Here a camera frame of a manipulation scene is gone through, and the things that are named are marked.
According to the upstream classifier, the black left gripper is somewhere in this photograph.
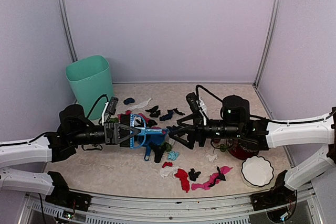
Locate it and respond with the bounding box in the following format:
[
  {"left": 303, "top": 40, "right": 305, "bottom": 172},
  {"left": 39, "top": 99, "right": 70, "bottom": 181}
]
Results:
[{"left": 70, "top": 121, "right": 139, "bottom": 145}]

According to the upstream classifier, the white paper scrap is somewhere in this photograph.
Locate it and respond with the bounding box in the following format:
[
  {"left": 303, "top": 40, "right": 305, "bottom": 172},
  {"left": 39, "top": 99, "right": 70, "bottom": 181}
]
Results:
[
  {"left": 206, "top": 154, "right": 218, "bottom": 163},
  {"left": 159, "top": 166, "right": 178, "bottom": 178},
  {"left": 128, "top": 98, "right": 152, "bottom": 111}
]

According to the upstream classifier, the small black scrap front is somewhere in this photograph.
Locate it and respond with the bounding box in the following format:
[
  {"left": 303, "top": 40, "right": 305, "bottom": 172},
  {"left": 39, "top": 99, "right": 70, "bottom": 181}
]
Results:
[{"left": 188, "top": 168, "right": 202, "bottom": 182}]

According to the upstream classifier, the white paper scrap far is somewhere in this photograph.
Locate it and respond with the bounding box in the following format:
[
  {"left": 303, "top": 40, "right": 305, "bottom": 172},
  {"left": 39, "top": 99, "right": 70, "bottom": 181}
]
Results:
[{"left": 128, "top": 98, "right": 152, "bottom": 111}]

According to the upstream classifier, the blue hand brush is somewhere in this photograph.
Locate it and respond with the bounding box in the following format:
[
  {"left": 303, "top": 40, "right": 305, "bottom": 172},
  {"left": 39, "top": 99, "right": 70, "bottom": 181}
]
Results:
[{"left": 119, "top": 114, "right": 169, "bottom": 149}]

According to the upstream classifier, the white paper scrap right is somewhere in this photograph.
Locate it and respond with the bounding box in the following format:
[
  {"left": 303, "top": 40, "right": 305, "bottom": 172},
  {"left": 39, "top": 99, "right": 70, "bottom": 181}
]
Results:
[{"left": 206, "top": 154, "right": 218, "bottom": 163}]

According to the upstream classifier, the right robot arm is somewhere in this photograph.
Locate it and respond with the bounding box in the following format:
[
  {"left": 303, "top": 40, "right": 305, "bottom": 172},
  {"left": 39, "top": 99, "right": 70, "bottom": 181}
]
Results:
[{"left": 169, "top": 93, "right": 335, "bottom": 205}]

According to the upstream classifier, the red floral bowl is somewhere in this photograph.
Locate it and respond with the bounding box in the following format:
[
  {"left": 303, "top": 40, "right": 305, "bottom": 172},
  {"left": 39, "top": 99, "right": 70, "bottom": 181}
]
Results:
[{"left": 228, "top": 140, "right": 259, "bottom": 161}]

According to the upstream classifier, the navy paper scrap far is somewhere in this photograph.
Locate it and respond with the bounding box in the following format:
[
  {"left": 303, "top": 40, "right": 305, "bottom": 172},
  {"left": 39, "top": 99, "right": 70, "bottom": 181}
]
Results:
[{"left": 123, "top": 98, "right": 135, "bottom": 105}]

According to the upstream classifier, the red paper scrap front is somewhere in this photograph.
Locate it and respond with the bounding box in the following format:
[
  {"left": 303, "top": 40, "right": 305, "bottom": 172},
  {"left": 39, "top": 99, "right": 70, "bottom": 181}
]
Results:
[{"left": 174, "top": 168, "right": 190, "bottom": 193}]

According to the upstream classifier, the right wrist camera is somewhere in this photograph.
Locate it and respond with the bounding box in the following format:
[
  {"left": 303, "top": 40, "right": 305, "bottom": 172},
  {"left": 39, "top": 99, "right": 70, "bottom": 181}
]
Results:
[{"left": 186, "top": 92, "right": 208, "bottom": 126}]

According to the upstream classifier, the blue dustpan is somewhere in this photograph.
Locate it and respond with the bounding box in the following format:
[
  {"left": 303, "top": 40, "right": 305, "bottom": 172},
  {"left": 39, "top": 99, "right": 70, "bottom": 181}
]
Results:
[{"left": 142, "top": 135, "right": 166, "bottom": 163}]

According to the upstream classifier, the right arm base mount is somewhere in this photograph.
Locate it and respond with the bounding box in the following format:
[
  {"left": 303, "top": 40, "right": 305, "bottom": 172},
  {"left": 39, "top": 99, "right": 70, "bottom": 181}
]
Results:
[{"left": 250, "top": 170, "right": 297, "bottom": 211}]

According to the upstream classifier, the white paper scrap front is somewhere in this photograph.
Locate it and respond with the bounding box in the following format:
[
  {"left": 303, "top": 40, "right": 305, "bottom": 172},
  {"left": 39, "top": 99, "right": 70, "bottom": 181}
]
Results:
[{"left": 159, "top": 166, "right": 178, "bottom": 178}]

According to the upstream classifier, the teal plastic waste bin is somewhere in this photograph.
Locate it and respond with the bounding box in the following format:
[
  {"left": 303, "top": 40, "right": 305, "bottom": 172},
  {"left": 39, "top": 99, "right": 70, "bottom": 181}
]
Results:
[{"left": 66, "top": 55, "right": 114, "bottom": 120}]

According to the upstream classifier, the green paper scrap right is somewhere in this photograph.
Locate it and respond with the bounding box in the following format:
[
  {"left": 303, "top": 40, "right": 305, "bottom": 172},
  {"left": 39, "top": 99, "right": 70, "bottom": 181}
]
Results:
[{"left": 213, "top": 144, "right": 228, "bottom": 153}]

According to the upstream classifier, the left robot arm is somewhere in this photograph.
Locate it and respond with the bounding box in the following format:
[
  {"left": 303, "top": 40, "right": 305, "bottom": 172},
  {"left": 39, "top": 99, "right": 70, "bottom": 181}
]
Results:
[{"left": 1, "top": 104, "right": 140, "bottom": 206}]

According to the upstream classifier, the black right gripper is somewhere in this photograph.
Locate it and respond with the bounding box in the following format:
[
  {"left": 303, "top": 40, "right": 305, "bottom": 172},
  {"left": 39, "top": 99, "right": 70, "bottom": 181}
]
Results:
[{"left": 169, "top": 112, "right": 243, "bottom": 150}]

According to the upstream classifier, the light blue paper scrap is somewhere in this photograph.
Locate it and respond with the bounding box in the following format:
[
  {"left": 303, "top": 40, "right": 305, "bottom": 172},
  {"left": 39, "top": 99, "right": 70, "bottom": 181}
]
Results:
[{"left": 167, "top": 151, "right": 180, "bottom": 161}]

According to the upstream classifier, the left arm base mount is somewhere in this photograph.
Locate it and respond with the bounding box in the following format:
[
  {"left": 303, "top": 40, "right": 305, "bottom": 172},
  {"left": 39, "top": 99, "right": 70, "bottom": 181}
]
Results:
[{"left": 45, "top": 171, "right": 91, "bottom": 212}]

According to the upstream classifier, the long pink paper scrap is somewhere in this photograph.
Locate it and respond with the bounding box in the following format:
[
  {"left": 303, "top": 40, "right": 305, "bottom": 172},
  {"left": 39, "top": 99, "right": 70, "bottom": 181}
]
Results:
[{"left": 191, "top": 166, "right": 233, "bottom": 190}]

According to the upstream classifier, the white scalloped bowl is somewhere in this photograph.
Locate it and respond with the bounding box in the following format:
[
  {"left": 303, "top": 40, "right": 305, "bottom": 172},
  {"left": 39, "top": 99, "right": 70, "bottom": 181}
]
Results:
[{"left": 241, "top": 156, "right": 274, "bottom": 188}]

